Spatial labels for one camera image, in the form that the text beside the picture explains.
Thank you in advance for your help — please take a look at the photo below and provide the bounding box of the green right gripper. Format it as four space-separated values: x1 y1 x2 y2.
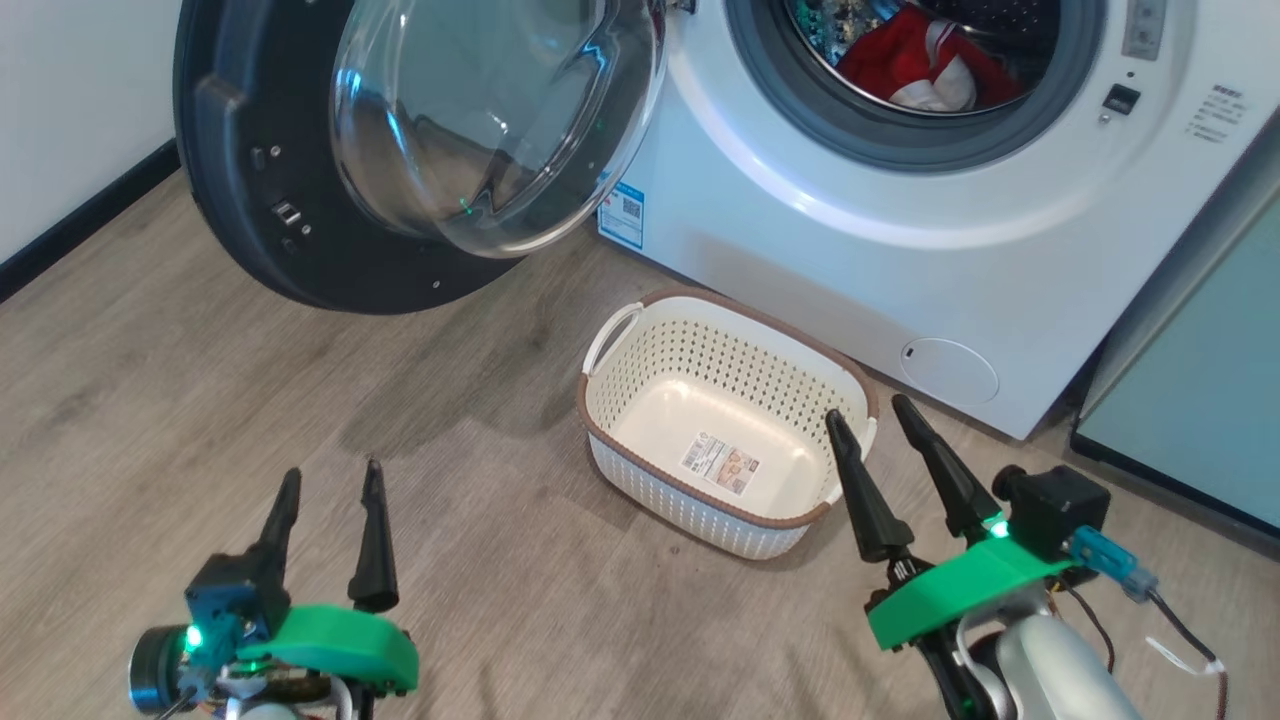
824 393 1077 652

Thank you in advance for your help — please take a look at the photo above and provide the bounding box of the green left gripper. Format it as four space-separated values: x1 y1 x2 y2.
236 458 422 694

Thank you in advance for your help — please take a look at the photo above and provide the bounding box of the round glass washing machine door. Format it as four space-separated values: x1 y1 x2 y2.
172 0 670 317

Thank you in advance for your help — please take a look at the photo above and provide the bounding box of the red and white garment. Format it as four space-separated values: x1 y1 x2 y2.
835 5 1022 114

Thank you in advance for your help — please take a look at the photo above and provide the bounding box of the paper label in basket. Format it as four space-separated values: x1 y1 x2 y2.
679 432 762 497

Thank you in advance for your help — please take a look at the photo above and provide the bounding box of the white perforated laundry basket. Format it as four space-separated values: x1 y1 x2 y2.
577 287 882 562

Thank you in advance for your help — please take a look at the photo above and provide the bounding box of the white washing machine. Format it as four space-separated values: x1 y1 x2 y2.
597 0 1280 442

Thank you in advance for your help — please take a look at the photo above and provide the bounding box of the teal cabinet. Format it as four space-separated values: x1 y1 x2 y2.
1069 110 1280 537

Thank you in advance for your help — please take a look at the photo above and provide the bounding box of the blue energy label sticker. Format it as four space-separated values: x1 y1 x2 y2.
597 182 647 252

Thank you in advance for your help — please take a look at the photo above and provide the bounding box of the right cable with blue connector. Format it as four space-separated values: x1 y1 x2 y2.
1066 526 1231 720

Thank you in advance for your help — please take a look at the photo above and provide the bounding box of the white tag on right cable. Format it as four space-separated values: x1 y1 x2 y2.
1144 637 1224 677

